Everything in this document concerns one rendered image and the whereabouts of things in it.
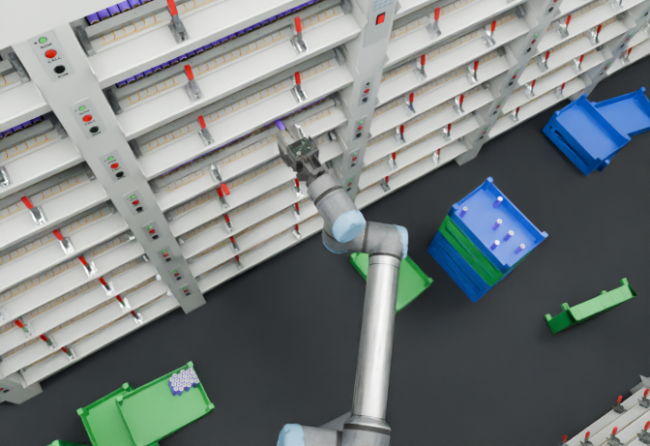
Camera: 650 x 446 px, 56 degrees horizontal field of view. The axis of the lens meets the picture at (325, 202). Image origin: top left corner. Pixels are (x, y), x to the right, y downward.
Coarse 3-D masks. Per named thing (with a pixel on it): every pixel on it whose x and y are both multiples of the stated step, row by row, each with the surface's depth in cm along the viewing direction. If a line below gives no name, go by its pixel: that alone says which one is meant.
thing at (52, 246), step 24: (96, 216) 165; (120, 216) 166; (24, 240) 158; (48, 240) 161; (72, 240) 163; (96, 240) 164; (0, 264) 157; (24, 264) 159; (48, 264) 161; (0, 288) 158
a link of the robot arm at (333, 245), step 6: (324, 228) 165; (324, 234) 167; (360, 234) 167; (324, 240) 170; (330, 240) 166; (336, 240) 164; (354, 240) 167; (360, 240) 167; (330, 246) 170; (336, 246) 168; (342, 246) 168; (348, 246) 168; (354, 246) 168; (360, 246) 167; (336, 252) 172; (342, 252) 173; (360, 252) 170
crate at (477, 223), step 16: (480, 192) 237; (496, 192) 233; (480, 208) 234; (496, 208) 234; (512, 208) 231; (464, 224) 226; (480, 224) 231; (512, 224) 232; (528, 224) 228; (480, 240) 223; (512, 240) 229; (528, 240) 229; (496, 256) 220; (512, 256) 226
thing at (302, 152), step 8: (296, 144) 162; (304, 144) 163; (312, 144) 165; (288, 152) 163; (296, 152) 162; (304, 152) 162; (312, 152) 162; (296, 160) 161; (304, 160) 162; (312, 160) 163; (296, 168) 164; (304, 168) 166; (312, 168) 162; (320, 168) 160; (312, 176) 160
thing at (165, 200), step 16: (336, 96) 180; (336, 112) 183; (304, 128) 180; (320, 128) 181; (272, 144) 178; (240, 160) 175; (256, 160) 176; (192, 176) 172; (208, 176) 172; (224, 176) 173; (160, 192) 169; (176, 192) 170; (192, 192) 171; (160, 208) 164
